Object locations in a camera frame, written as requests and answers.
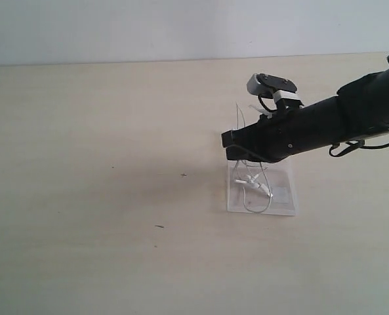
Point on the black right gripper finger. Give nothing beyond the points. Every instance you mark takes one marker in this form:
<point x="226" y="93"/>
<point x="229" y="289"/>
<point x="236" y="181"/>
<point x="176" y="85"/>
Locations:
<point x="236" y="153"/>
<point x="243" y="137"/>

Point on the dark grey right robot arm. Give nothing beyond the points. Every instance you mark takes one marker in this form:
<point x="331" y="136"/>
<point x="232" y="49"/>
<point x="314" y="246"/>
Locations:
<point x="358" y="111"/>

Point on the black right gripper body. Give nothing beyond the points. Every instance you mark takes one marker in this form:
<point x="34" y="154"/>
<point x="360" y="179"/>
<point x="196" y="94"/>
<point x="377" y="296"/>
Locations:
<point x="272" y="140"/>

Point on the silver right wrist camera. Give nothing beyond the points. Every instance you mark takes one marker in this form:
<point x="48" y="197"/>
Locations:
<point x="264" y="85"/>

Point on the clear plastic open case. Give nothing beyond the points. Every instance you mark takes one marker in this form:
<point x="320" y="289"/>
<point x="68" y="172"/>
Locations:
<point x="282" y="184"/>

